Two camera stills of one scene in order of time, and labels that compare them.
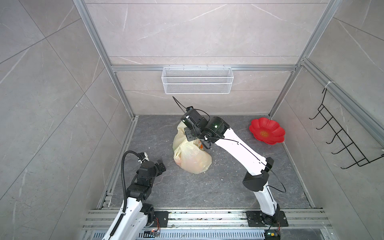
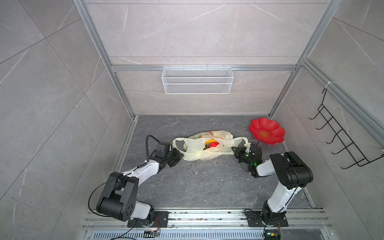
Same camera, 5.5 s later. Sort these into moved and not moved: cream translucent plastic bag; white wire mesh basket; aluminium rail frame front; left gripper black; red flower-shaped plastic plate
Moved: left gripper black; cream translucent plastic bag
Not moved: white wire mesh basket; aluminium rail frame front; red flower-shaped plastic plate
